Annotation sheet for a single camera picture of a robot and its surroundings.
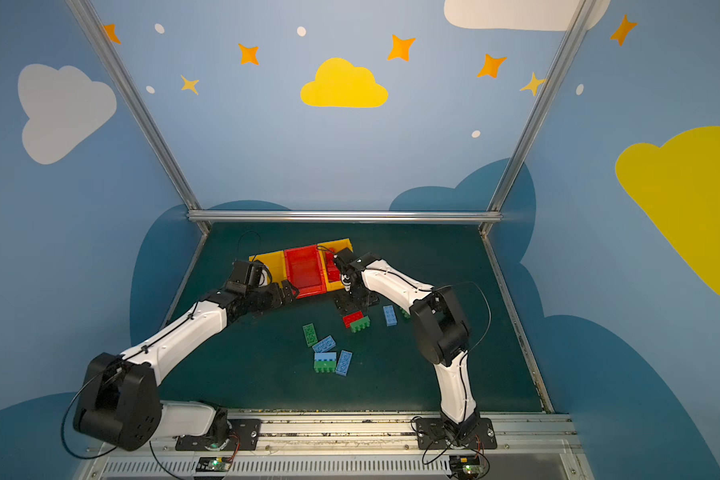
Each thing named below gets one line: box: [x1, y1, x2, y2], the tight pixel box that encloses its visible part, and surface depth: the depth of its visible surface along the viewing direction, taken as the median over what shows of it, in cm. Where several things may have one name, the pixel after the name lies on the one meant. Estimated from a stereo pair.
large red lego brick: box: [342, 310, 364, 329], surface depth 96 cm
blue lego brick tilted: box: [312, 335, 336, 353], surface depth 91 cm
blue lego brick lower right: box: [336, 350, 353, 377], surface depth 88 cm
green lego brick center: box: [350, 316, 370, 333], surface depth 95 cm
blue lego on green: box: [314, 352, 337, 361], surface depth 86 cm
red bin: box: [284, 244, 327, 299], surface depth 106 cm
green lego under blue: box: [314, 360, 337, 373], surface depth 86 cm
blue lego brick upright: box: [383, 305, 398, 327], surface depth 97 cm
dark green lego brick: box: [302, 323, 318, 347], surface depth 92 cm
